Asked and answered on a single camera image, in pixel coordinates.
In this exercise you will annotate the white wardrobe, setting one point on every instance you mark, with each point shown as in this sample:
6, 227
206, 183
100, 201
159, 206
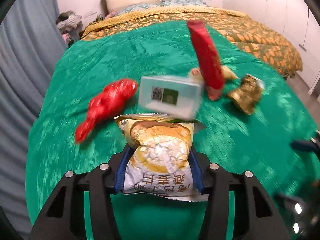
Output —
294, 20

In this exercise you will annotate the teal floral pillow right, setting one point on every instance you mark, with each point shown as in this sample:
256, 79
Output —
182, 3

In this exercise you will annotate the blue grey curtain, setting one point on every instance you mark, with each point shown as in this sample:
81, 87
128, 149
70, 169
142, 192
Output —
31, 45

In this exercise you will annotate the green satin cloth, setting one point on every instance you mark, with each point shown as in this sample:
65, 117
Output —
248, 128

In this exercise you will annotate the red plastic bag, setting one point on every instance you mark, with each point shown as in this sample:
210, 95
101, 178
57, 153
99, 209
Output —
106, 105

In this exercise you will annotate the light blue small box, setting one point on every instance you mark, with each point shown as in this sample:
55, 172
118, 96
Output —
169, 94

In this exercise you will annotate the teal floral pillow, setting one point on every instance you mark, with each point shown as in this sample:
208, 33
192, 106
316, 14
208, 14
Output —
137, 7
182, 3

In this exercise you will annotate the red paper box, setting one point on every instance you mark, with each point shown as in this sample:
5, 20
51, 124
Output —
208, 58

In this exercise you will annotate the bread snack bag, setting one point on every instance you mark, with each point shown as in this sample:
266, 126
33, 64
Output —
159, 159

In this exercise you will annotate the gold brown snack wrapper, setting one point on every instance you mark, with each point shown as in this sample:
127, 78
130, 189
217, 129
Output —
248, 94

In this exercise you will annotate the teal floral pillow left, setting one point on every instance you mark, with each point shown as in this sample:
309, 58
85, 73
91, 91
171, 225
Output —
137, 7

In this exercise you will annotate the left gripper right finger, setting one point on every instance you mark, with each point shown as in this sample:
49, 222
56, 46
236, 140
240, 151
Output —
256, 215

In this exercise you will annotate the orange floral quilt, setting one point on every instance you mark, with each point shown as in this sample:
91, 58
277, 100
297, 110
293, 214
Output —
247, 34

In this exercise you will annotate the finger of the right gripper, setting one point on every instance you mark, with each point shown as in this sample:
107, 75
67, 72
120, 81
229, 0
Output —
305, 146

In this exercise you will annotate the pile of clothes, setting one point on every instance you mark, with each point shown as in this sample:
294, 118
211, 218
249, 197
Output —
69, 25

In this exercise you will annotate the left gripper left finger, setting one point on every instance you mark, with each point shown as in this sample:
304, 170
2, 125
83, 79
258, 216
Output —
62, 216

